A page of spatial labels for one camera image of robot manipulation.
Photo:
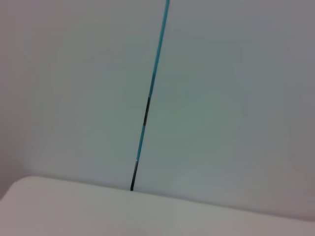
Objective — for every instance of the blue wall seam strip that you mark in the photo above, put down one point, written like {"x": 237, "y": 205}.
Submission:
{"x": 153, "y": 76}

